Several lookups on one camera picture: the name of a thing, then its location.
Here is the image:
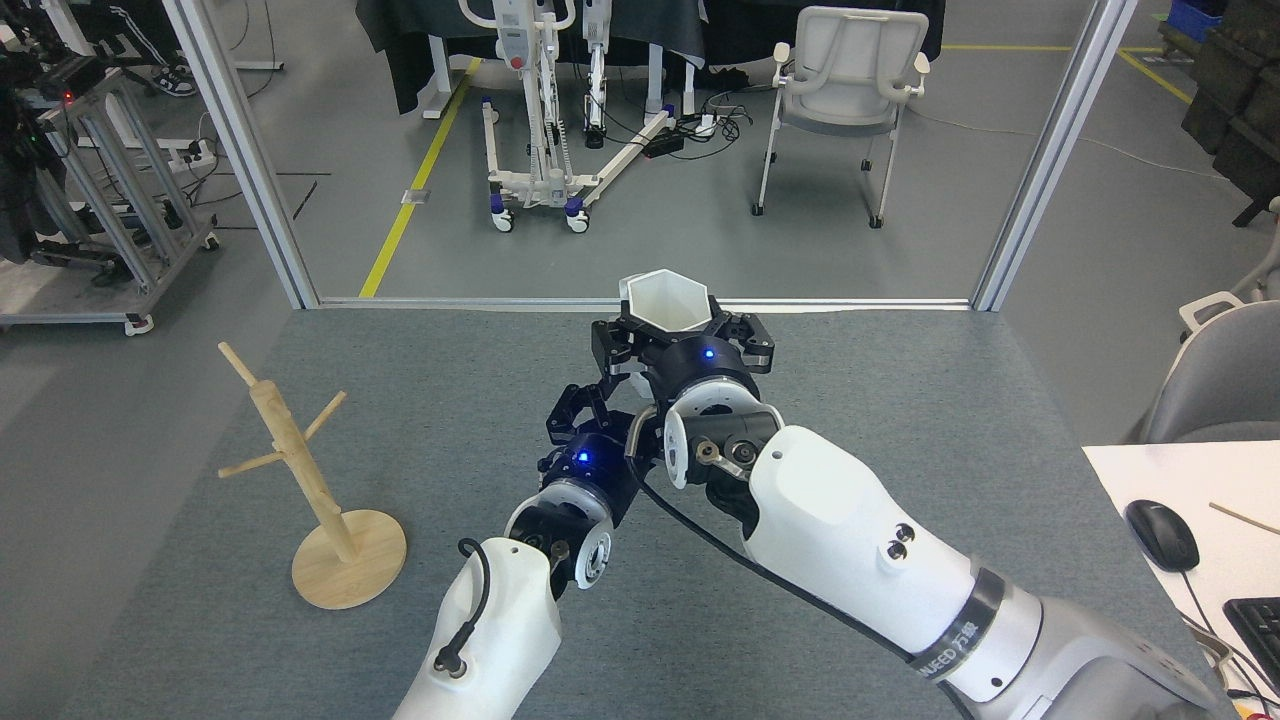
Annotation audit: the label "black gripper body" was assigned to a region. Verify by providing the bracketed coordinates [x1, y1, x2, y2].
[639, 337, 762, 407]
[539, 434, 642, 522]

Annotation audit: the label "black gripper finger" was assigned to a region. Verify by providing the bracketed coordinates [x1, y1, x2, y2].
[599, 384, 642, 437]
[590, 317, 662, 387]
[544, 383, 602, 447]
[711, 311, 777, 372]

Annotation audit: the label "white hexagonal cup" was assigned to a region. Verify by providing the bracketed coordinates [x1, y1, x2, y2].
[616, 268, 714, 337]

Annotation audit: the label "wooden cup rack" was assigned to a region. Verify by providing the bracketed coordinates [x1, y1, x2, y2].
[218, 342, 409, 611]

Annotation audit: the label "white stand on wheels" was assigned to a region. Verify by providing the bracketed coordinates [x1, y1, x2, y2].
[458, 0, 677, 236]

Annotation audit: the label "white chair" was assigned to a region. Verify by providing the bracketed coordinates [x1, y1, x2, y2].
[752, 7, 931, 230]

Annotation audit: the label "table with black cloth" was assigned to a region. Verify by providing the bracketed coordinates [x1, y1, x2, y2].
[356, 0, 947, 117]

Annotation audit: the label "black computer mouse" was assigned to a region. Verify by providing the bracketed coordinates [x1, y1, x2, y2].
[1124, 499, 1200, 573]

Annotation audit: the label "grey office chair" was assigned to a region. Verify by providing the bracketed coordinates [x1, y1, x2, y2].
[1140, 292, 1280, 445]

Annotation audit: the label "white desk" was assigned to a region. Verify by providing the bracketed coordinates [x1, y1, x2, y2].
[1083, 441, 1280, 720]

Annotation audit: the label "thin wooden stick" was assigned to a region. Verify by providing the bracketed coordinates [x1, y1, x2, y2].
[1208, 502, 1280, 537]

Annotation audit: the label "dark stacked crates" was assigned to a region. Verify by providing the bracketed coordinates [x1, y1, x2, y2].
[1159, 0, 1280, 229]

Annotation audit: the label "blue bin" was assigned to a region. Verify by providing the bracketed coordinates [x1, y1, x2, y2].
[1167, 0, 1227, 46]

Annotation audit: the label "black keyboard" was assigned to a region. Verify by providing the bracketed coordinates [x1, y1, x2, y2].
[1223, 597, 1280, 693]

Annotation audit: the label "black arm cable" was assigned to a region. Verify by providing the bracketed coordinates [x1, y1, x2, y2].
[624, 400, 946, 673]
[431, 537, 494, 678]

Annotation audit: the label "silver table edge rail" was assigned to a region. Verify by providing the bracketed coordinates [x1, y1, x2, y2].
[318, 296, 976, 313]

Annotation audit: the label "silver post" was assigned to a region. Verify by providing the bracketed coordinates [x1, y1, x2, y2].
[972, 0, 1141, 313]
[163, 0, 321, 310]

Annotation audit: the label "aluminium frame cart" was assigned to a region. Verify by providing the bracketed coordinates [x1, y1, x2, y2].
[0, 58, 221, 337]

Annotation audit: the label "black mouse cable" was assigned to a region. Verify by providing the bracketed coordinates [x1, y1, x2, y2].
[1179, 569, 1280, 703]

